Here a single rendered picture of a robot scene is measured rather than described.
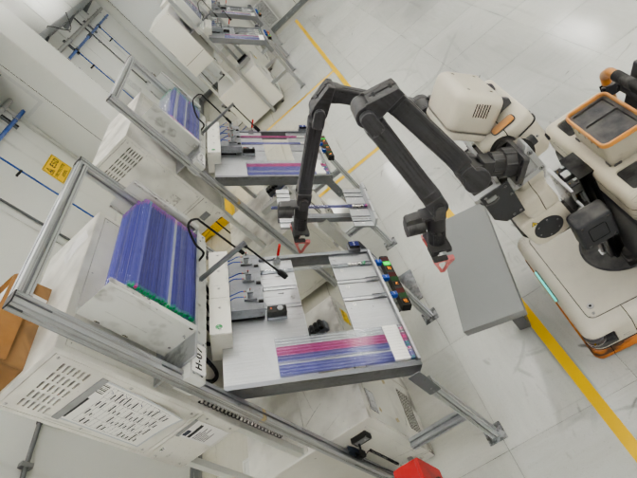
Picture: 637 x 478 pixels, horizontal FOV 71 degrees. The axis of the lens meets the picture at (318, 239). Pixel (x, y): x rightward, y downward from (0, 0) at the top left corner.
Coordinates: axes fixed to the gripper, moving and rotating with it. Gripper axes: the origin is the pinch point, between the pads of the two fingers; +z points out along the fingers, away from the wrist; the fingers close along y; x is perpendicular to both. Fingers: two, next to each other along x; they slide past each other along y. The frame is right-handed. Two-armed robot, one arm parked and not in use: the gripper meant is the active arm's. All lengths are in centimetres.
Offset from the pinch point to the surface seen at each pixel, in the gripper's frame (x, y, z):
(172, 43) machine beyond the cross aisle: -75, -441, 20
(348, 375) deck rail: 8, 60, 14
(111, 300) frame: -66, 49, -20
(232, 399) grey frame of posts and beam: -32, 62, 16
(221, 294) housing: -34.1, 19.6, 7.7
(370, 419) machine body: 21, 60, 44
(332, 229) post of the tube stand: 26.0, -36.7, 18.8
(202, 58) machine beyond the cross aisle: -41, -441, 36
